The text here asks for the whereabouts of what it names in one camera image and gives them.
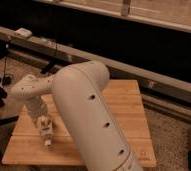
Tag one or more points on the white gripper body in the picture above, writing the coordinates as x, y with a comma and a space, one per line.
36, 108

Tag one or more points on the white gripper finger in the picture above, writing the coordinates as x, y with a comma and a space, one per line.
48, 122
41, 123

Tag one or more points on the white plastic bottle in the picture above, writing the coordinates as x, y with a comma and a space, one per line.
47, 135

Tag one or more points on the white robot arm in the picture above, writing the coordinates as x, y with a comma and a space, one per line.
76, 91

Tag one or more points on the wooden table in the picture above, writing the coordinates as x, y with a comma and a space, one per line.
123, 97

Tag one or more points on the long wooden beam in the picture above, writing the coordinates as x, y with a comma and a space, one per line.
147, 79

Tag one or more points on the small white box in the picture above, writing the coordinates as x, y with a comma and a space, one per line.
23, 33

